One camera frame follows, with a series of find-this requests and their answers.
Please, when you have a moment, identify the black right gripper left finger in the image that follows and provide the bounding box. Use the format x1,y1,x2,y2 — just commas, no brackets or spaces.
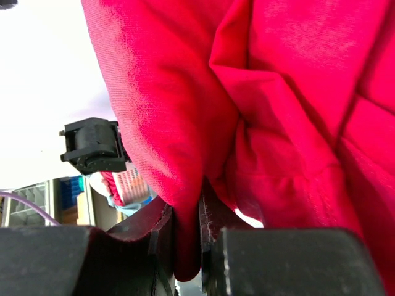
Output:
1,199,175,295

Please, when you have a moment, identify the background shelving clutter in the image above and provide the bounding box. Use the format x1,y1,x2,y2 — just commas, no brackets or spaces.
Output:
1,163,156,230

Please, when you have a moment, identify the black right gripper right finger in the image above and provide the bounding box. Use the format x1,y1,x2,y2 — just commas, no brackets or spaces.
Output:
199,182,386,295

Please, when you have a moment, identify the red t-shirt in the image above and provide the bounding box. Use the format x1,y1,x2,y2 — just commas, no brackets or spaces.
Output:
82,1,394,295

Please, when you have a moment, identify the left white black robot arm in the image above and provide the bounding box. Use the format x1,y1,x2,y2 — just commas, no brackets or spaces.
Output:
59,117,130,175

